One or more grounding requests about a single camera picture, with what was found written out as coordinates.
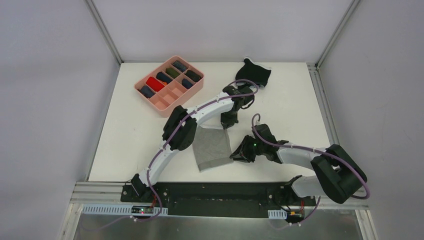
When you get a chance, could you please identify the olive rolled underwear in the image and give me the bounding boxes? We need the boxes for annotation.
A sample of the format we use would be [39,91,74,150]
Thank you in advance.
[165,67,180,79]

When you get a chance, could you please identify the black rolled underwear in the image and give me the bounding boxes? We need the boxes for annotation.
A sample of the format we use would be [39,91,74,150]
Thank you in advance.
[185,70,202,83]

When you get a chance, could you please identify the pink divided organizer tray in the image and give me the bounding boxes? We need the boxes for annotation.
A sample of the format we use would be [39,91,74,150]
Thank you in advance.
[134,55,204,117]

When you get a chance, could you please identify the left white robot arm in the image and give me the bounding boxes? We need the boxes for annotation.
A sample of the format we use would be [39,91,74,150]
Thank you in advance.
[120,79,260,203]

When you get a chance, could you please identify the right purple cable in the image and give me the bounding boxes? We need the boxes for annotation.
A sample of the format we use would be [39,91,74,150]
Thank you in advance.
[251,113,371,229]

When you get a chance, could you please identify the purple cable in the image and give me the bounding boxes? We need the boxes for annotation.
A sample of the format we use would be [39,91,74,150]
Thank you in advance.
[251,113,371,229]
[132,78,260,223]

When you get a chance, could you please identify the striped rolled underwear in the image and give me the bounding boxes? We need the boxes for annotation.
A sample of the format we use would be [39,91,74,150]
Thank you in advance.
[172,60,188,73]

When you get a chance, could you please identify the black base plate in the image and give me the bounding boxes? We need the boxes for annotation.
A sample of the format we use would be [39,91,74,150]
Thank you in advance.
[120,182,316,219]

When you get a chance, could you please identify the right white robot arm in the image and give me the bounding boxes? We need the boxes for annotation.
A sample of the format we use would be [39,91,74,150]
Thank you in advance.
[230,124,368,205]

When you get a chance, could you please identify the grey underwear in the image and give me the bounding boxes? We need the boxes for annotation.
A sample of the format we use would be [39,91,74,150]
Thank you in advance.
[192,126,234,173]

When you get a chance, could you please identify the aluminium frame rail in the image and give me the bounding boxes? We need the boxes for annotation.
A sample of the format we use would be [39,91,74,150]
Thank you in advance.
[70,181,124,204]

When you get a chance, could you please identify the small navy rolled underwear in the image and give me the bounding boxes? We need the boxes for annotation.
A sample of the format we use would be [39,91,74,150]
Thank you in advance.
[181,78,193,89]

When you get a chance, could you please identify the red rolled underwear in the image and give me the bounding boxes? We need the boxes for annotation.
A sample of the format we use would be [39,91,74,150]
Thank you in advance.
[145,76,165,92]

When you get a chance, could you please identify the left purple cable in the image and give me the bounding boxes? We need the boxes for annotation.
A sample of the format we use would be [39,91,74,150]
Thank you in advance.
[132,78,260,223]

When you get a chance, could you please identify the dark blue rolled underwear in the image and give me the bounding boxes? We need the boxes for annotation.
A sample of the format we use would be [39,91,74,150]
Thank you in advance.
[138,85,156,99]

